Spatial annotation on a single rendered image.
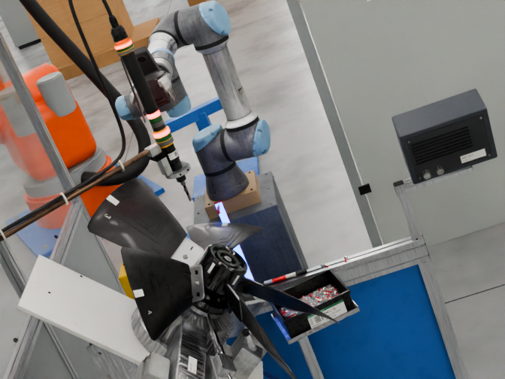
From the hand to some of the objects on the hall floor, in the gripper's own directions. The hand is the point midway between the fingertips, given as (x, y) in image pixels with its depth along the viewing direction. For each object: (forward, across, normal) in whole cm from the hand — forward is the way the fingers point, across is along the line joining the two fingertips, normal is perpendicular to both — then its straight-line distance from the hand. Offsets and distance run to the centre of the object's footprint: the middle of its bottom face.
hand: (149, 93), depth 241 cm
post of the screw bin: (-7, -11, -166) cm, 166 cm away
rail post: (-25, -53, -166) cm, 177 cm away
